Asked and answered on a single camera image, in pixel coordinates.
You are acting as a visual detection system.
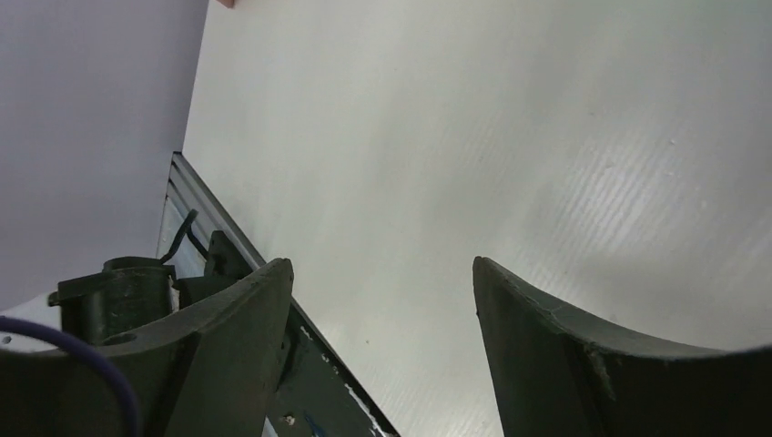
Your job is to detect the purple cables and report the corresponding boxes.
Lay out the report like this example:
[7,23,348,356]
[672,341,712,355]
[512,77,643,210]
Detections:
[0,316,143,437]

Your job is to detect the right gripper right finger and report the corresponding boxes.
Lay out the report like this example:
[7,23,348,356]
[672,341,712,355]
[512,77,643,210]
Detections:
[472,257,771,436]

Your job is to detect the white comb cable duct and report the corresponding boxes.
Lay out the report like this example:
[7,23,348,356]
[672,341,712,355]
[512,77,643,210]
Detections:
[157,152,266,279]

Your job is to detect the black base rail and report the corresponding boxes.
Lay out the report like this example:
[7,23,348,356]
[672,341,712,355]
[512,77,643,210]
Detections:
[263,302,398,436]

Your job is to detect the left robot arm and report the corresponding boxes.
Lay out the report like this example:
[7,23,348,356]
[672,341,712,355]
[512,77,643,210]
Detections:
[1,257,176,345]

